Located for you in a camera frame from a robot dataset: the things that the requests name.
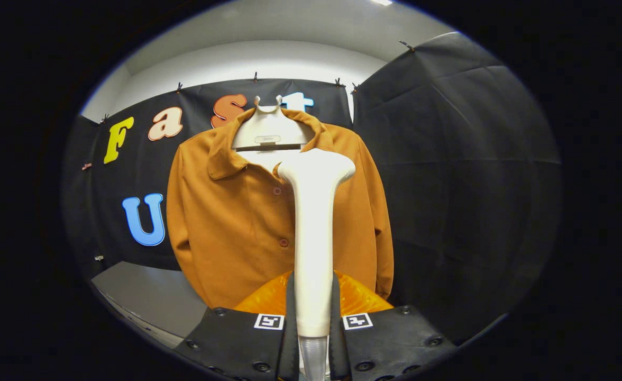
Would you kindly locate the white clothes hanger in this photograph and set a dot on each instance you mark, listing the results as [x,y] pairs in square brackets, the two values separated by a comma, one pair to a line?
[268,127]

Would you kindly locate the grey cabinet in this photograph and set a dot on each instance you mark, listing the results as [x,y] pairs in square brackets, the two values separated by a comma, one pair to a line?
[147,296]

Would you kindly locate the orange-brown button shirt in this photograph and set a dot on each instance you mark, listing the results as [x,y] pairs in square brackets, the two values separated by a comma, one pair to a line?
[226,238]

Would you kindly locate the long ceiling light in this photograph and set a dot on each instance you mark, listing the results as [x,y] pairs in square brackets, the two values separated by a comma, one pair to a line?
[381,2]

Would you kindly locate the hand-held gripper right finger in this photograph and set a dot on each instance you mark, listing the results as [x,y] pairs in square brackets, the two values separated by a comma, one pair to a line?
[336,349]

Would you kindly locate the white garment steamer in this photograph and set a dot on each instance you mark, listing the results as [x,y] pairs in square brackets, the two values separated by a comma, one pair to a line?
[313,238]

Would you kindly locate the row of black clips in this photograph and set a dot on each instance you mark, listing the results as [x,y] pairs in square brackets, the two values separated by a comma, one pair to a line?
[255,78]

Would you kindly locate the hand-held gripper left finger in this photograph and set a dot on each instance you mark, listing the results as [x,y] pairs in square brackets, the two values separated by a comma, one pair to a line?
[290,349]

